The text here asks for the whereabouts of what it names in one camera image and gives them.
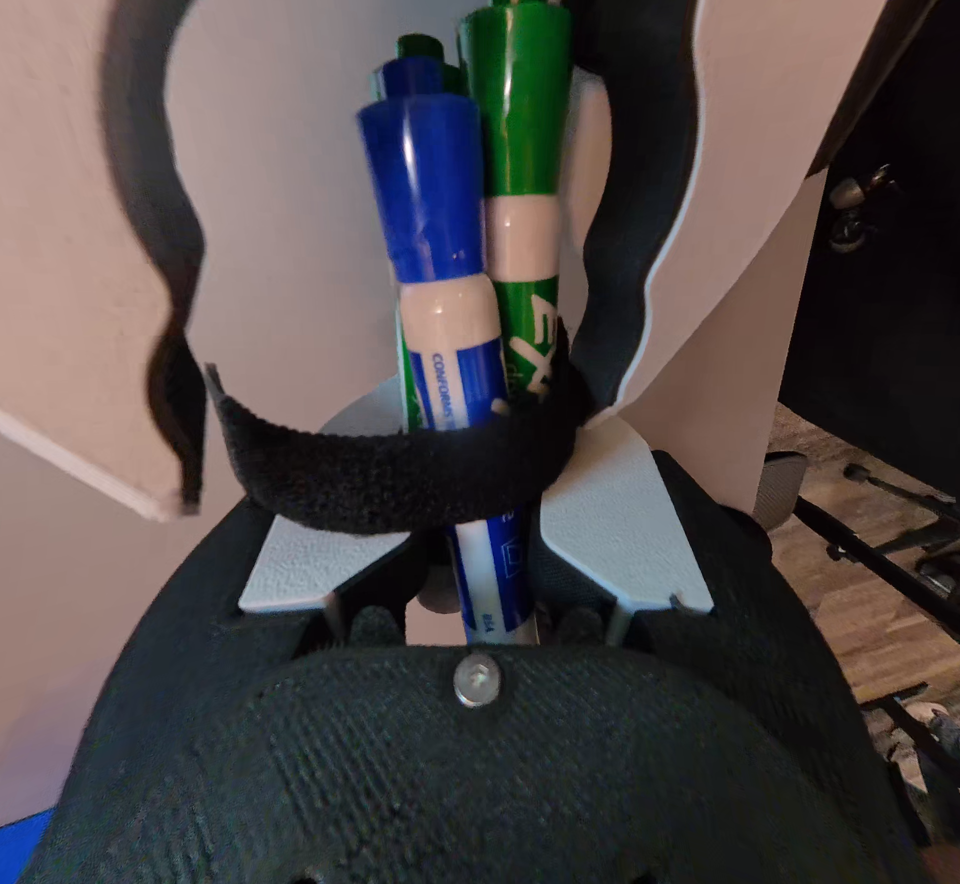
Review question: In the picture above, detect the blue dry-erase marker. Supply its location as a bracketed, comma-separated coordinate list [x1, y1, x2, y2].
[356, 57, 537, 647]

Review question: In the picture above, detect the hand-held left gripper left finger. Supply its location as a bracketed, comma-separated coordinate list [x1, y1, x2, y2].
[237, 380, 432, 626]

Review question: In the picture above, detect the black chair base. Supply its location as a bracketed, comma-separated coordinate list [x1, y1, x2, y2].
[791, 462, 960, 639]

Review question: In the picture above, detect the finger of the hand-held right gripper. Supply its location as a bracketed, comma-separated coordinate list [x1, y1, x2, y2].
[0, 0, 232, 523]
[561, 0, 929, 414]

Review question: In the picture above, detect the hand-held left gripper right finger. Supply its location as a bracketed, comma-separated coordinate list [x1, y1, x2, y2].
[525, 413, 715, 619]

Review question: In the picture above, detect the blue plastic bin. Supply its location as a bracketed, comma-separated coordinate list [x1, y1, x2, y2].
[0, 797, 65, 884]

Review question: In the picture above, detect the green dry-erase marker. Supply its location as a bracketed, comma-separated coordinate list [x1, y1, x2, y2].
[371, 35, 466, 435]
[457, 0, 575, 413]

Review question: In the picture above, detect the black fabric strap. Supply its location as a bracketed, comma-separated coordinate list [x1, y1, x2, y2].
[204, 342, 603, 535]

